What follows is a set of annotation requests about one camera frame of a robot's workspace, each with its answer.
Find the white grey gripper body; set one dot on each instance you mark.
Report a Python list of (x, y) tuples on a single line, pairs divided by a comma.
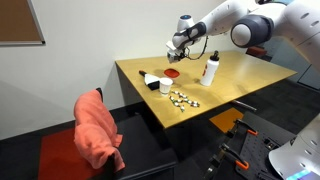
[(175, 48)]

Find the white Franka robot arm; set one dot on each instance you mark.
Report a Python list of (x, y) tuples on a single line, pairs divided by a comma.
[(293, 20)]

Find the red round lid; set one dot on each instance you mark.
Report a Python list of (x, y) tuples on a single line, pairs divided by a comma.
[(171, 72)]

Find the green white wrapped candy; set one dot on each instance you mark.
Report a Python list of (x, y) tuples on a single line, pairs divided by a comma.
[(172, 98), (180, 100), (182, 108), (188, 101), (175, 92), (175, 104), (195, 104), (182, 95)]

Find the white bottle with black cap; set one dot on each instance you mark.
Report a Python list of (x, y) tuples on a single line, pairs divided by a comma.
[(209, 71)]

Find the red upholstered seat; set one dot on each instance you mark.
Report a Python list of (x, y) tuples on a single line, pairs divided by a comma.
[(256, 50)]

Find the grey metal bar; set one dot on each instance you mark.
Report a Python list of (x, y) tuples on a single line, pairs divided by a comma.
[(243, 105)]

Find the black chair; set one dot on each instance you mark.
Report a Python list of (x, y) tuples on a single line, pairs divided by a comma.
[(140, 146)]

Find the salmon red towel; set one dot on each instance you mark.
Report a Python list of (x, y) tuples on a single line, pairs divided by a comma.
[(95, 130)]

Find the brown corkboard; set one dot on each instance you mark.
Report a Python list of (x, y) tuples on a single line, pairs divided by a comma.
[(16, 20)]

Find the black perforated mount plate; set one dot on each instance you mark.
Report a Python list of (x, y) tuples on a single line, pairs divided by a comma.
[(263, 146)]

